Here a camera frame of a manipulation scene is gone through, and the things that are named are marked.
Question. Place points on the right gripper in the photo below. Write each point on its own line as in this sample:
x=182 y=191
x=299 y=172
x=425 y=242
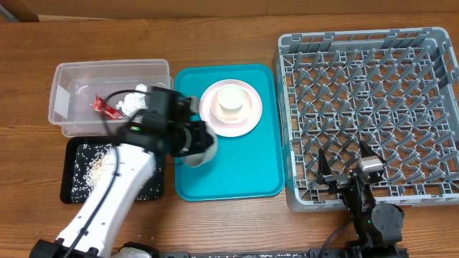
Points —
x=338 y=180

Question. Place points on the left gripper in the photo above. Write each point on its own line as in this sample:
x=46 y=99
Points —
x=203 y=139

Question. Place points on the grey bowl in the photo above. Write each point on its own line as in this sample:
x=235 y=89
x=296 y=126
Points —
x=199 y=159

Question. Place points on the pale green cup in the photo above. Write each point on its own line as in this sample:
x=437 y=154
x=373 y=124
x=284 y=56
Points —
x=231 y=97

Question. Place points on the white tissue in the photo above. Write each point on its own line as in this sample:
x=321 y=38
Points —
x=133 y=101

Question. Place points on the red snack wrapper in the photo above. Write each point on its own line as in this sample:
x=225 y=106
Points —
x=100 y=106

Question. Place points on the rice food leftovers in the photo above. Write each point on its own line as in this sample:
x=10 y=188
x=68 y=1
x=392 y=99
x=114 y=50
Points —
x=97 y=168

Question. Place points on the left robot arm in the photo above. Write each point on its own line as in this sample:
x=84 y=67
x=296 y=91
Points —
x=93 y=230

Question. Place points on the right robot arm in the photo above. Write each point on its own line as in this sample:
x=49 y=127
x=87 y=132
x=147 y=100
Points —
x=378 y=226

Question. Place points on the grey dishwasher rack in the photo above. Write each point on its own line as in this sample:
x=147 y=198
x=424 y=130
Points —
x=394 y=89

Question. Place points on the large pink plate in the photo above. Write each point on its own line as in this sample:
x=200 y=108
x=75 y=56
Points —
x=225 y=129

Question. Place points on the small pink bowl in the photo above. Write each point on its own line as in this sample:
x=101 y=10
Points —
x=231 y=117

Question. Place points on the teal serving tray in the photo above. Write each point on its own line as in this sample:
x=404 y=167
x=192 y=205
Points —
x=250 y=165

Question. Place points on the black plastic tray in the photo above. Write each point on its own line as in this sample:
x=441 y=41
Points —
x=70 y=152

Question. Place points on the clear plastic bin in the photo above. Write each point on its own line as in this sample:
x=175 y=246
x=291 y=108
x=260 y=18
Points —
x=76 y=85

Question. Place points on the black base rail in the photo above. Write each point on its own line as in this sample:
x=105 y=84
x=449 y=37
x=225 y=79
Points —
x=137 y=250

